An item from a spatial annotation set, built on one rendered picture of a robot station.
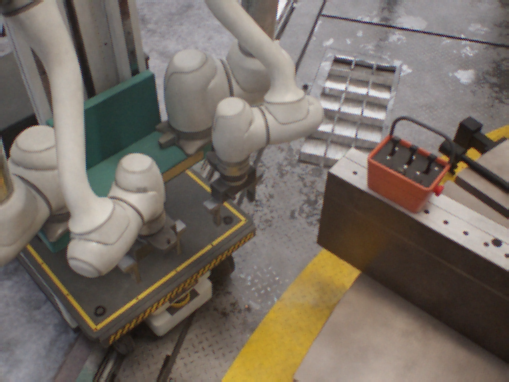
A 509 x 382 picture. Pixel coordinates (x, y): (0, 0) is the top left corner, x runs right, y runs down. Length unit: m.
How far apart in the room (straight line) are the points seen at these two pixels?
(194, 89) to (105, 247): 0.61
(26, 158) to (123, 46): 0.43
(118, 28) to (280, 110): 0.51
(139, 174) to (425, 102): 2.19
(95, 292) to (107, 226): 0.79
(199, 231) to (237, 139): 0.72
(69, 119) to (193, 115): 0.60
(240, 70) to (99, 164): 0.51
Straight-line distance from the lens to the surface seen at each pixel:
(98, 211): 1.17
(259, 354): 2.14
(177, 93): 1.62
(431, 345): 1.89
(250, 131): 1.37
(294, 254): 2.37
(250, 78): 1.63
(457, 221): 1.70
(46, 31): 1.11
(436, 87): 3.30
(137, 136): 1.78
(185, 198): 2.13
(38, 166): 1.43
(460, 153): 2.40
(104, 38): 1.65
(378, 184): 1.66
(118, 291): 1.93
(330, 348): 1.82
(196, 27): 3.62
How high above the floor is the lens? 1.93
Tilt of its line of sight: 48 degrees down
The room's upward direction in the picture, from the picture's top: straight up
